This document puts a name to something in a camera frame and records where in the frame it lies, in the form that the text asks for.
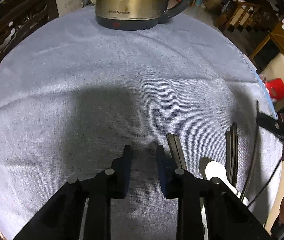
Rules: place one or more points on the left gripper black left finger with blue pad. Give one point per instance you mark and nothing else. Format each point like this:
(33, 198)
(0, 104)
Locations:
(82, 208)

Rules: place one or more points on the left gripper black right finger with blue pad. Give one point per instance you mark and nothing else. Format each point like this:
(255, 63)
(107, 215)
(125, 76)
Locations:
(227, 217)

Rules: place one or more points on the white plastic spoon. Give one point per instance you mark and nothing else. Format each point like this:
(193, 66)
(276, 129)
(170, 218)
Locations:
(217, 172)

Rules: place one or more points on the red plastic stool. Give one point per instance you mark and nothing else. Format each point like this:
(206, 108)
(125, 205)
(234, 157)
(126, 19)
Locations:
(275, 89)

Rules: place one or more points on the grey table cloth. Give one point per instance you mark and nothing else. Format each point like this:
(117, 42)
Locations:
(73, 94)

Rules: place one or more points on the wooden stair railing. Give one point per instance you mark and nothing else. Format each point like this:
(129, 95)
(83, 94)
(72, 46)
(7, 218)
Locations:
(238, 14)

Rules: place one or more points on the gold electric kettle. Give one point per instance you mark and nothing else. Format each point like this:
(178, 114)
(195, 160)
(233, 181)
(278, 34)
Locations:
(136, 14)

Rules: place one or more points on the dark carved wooden table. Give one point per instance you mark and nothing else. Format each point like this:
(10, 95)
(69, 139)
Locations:
(20, 18)

